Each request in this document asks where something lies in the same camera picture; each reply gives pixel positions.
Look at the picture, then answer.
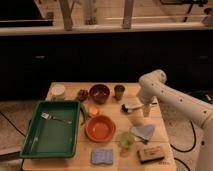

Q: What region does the red orange bowl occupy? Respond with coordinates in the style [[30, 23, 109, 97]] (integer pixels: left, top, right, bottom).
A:
[[85, 115, 116, 142]]

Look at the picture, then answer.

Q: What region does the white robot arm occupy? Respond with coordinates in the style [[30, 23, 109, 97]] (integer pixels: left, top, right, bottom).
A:
[[138, 69, 213, 171]]

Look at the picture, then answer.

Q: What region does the dark maroon bowl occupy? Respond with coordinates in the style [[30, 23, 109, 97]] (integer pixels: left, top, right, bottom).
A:
[[89, 84, 110, 104]]

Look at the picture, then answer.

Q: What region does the dark metal cup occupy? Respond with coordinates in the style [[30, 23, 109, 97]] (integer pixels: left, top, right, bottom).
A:
[[114, 84, 125, 100]]

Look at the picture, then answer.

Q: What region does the blue grey cloth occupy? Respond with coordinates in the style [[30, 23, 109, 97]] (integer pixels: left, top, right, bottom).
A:
[[130, 124, 155, 141]]

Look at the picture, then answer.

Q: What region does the green plastic cup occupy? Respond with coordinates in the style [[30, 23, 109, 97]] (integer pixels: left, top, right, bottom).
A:
[[119, 132, 135, 148]]

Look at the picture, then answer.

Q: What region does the brown scrub block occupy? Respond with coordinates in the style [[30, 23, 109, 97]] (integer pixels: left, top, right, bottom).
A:
[[137, 146, 165, 164]]

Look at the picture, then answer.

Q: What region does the orange toy food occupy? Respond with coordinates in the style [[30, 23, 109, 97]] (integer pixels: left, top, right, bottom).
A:
[[88, 106, 99, 117]]

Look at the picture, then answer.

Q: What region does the green toy vegetable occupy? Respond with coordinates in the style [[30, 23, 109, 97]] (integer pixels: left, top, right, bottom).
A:
[[80, 103, 88, 125]]

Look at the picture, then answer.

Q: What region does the brown toy food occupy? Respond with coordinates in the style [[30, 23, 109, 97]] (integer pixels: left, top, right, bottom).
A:
[[77, 89, 89, 102]]

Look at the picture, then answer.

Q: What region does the blue sponge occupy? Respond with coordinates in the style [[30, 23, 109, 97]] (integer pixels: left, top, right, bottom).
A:
[[91, 149, 113, 165]]

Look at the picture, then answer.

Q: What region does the white cup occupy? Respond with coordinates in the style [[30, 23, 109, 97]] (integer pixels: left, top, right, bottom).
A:
[[51, 84, 66, 100]]

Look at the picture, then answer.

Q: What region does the green plastic tray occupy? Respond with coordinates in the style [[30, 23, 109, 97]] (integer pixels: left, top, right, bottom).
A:
[[20, 100, 80, 159]]

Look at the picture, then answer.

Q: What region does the silver fork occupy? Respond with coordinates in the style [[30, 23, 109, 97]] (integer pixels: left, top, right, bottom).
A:
[[41, 112, 72, 124]]

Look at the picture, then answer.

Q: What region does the black cable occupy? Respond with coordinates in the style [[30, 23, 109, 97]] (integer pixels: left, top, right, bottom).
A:
[[170, 120, 198, 154]]

